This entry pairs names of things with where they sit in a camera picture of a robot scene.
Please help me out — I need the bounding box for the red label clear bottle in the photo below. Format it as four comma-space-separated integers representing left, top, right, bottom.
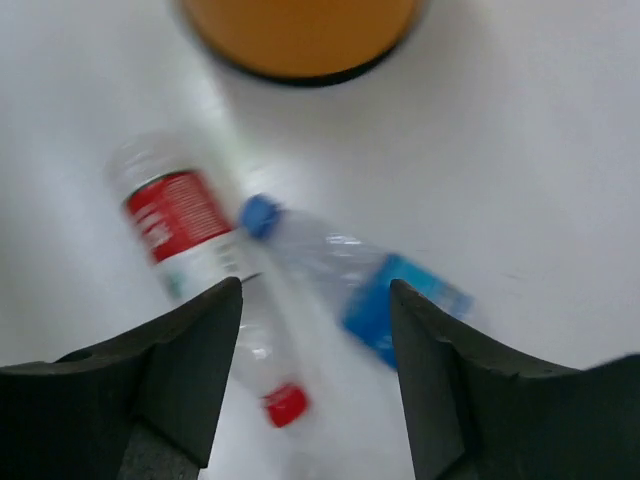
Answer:
108, 132, 311, 429

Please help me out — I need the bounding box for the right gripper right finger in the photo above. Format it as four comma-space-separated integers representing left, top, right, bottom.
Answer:
390, 280, 639, 479

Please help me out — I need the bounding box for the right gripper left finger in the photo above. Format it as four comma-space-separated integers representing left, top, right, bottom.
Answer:
1, 278, 243, 479

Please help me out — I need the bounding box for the blue label clear bottle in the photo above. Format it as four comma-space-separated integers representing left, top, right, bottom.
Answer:
239, 194, 473, 369

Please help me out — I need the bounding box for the orange cylindrical bin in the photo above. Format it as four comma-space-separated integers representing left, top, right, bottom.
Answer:
177, 0, 429, 88

